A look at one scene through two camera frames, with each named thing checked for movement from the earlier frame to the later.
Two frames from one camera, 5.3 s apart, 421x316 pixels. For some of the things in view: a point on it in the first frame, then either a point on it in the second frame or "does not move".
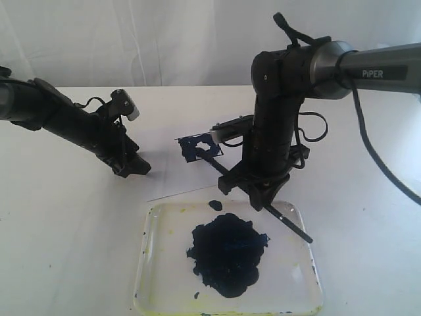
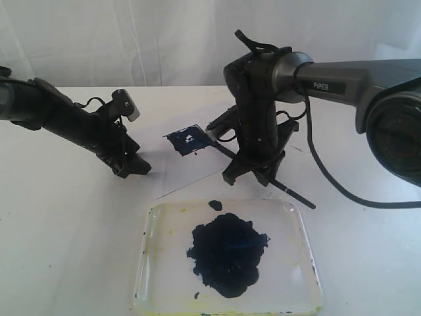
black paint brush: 269,209 → 272,182
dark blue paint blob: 227,251 does not move
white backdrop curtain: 56,43 does not move
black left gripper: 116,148 does not move
